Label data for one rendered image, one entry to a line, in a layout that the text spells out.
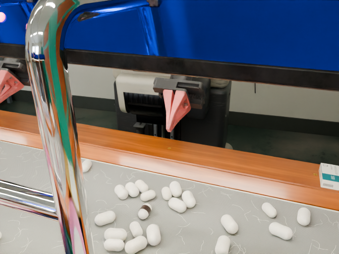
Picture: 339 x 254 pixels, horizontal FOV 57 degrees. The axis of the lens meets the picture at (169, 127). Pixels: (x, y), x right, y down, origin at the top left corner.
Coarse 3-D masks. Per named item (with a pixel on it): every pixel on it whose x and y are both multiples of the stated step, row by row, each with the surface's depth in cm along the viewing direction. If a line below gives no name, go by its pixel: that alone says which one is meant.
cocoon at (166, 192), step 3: (162, 189) 61; (165, 189) 60; (168, 189) 60; (162, 192) 60; (165, 192) 59; (168, 192) 59; (162, 195) 60; (165, 195) 59; (168, 195) 59; (171, 195) 60; (165, 198) 59; (168, 198) 59
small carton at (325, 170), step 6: (324, 168) 62; (330, 168) 62; (336, 168) 62; (324, 174) 60; (330, 174) 60; (336, 174) 60; (324, 180) 59; (330, 180) 58; (336, 180) 58; (324, 186) 59; (330, 186) 59; (336, 186) 58
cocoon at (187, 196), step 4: (184, 192) 59; (188, 192) 59; (184, 196) 58; (188, 196) 58; (192, 196) 58; (184, 200) 58; (188, 200) 57; (192, 200) 57; (188, 204) 57; (192, 204) 57
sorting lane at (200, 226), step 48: (0, 144) 80; (96, 192) 62; (192, 192) 62; (240, 192) 62; (0, 240) 51; (48, 240) 51; (96, 240) 51; (192, 240) 51; (240, 240) 51; (288, 240) 51; (336, 240) 51
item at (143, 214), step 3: (144, 204) 56; (147, 204) 56; (150, 207) 56; (141, 210) 55; (144, 210) 55; (138, 213) 55; (141, 213) 54; (144, 213) 54; (147, 213) 55; (138, 216) 55; (141, 216) 54; (144, 216) 54; (147, 216) 55
